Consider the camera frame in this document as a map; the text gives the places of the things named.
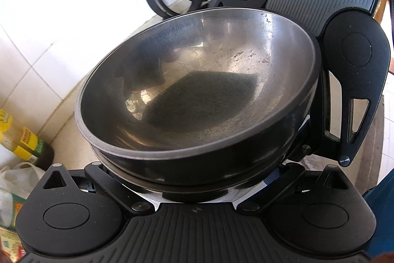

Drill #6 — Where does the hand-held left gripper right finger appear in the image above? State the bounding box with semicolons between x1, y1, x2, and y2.
234;165;350;212

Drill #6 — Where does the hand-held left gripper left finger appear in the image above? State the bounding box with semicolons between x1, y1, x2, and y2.
42;162;161;215

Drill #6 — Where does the steel bowl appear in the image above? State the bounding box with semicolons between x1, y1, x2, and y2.
75;7;321;186
91;124;312;209

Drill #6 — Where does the yellow oil bottle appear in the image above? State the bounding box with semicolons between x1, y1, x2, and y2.
12;127;55;172

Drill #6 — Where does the white plastic bag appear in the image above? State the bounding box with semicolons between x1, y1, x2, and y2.
0;162;47;228

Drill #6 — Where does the person's teal clothing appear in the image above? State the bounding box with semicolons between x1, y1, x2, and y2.
362;169;394;263

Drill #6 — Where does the colourful printed packet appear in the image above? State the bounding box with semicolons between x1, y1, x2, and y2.
0;192;29;263

